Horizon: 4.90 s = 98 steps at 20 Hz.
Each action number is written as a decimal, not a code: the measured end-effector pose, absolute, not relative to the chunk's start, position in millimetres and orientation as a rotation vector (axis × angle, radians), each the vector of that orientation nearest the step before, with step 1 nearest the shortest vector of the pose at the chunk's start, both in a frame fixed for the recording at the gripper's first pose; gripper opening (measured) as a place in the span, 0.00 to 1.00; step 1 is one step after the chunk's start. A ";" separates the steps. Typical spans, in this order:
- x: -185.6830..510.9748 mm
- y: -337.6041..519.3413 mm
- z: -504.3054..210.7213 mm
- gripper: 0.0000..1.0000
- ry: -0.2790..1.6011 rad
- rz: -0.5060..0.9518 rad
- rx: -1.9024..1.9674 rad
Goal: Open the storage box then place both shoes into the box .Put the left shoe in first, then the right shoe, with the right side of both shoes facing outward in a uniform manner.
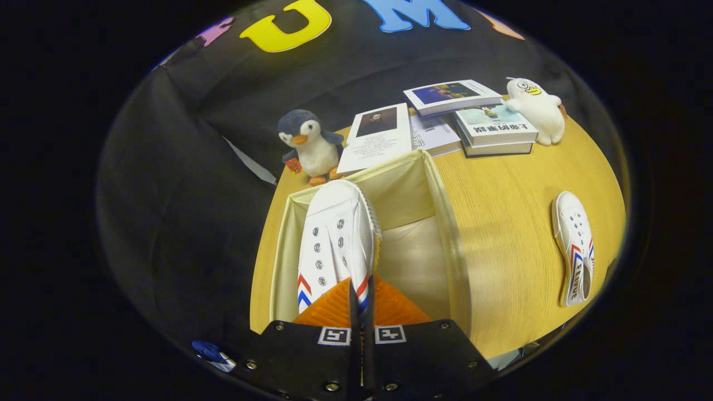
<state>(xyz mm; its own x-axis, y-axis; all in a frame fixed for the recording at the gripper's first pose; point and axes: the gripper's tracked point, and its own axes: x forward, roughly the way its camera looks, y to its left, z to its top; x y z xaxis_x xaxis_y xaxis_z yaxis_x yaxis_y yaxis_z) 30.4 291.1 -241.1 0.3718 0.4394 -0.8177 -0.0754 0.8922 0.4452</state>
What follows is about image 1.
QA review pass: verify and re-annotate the grey penguin plush toy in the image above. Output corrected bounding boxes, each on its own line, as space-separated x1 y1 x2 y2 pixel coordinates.
277 109 346 187

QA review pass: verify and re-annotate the blue plastic object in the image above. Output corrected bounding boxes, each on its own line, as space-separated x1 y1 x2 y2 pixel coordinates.
191 340 237 373

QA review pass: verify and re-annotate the beige fabric storage box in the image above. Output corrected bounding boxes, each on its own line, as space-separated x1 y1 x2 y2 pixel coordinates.
269 149 473 338

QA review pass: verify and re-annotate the thin white book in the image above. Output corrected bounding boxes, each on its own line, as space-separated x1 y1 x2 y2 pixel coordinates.
411 114 462 158

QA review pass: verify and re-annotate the white book with portrait cover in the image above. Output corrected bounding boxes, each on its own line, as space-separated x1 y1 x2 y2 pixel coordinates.
336 103 414 175

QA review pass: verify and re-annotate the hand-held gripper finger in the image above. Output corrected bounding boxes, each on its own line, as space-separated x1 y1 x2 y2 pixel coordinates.
362 274 496 401
231 277 364 401

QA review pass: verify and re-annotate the white canvas shoe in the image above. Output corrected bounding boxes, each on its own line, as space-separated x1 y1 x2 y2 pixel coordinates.
551 191 595 308
296 179 383 315

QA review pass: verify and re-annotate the book with blue picture cover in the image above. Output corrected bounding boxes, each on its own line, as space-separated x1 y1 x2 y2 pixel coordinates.
403 80 504 118

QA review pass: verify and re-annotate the white duck plush toy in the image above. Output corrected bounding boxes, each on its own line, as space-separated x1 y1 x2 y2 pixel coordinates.
504 77 568 146

